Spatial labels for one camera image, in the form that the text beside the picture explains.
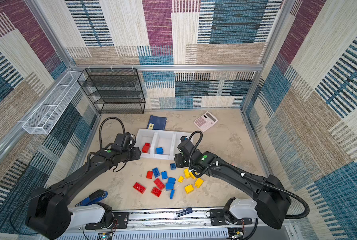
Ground blue long lego brick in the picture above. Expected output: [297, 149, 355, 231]
[152, 168, 161, 178]

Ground red square lego brick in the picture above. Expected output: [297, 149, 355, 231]
[151, 187, 162, 197]
[146, 171, 154, 179]

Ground red long lego brick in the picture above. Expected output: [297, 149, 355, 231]
[133, 182, 146, 194]
[154, 178, 165, 191]

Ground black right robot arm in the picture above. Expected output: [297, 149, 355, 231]
[175, 136, 291, 230]

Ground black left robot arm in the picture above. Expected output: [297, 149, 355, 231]
[25, 133, 141, 240]

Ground blue small lego brick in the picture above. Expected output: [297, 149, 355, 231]
[161, 171, 168, 180]

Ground yellow long lego brick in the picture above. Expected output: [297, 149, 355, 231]
[184, 169, 190, 179]

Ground blue flat lego brick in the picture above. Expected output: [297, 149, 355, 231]
[166, 183, 175, 191]

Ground white right bin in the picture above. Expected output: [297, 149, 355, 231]
[173, 132, 191, 157]

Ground white bin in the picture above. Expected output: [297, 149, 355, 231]
[152, 130, 176, 161]
[133, 128, 159, 159]
[173, 132, 191, 157]

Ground white left bin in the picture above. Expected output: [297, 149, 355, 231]
[133, 128, 159, 159]

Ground blue thin lego brick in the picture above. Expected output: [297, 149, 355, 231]
[170, 190, 175, 200]

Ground white middle bin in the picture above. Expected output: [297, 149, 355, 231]
[152, 130, 176, 161]

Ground pink calculator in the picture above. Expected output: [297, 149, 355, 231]
[193, 112, 218, 132]

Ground blue notebook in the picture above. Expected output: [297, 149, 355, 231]
[147, 115, 167, 131]

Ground blue label tag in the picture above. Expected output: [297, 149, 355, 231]
[176, 208, 193, 218]

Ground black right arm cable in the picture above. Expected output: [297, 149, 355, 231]
[188, 130, 310, 220]

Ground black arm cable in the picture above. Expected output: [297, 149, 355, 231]
[188, 130, 310, 220]
[99, 116, 127, 151]

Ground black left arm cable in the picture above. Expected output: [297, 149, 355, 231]
[99, 116, 127, 151]

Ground black wire mesh shelf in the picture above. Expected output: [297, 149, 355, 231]
[78, 68, 146, 114]

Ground white wire mesh basket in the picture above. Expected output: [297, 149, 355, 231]
[23, 71, 82, 135]

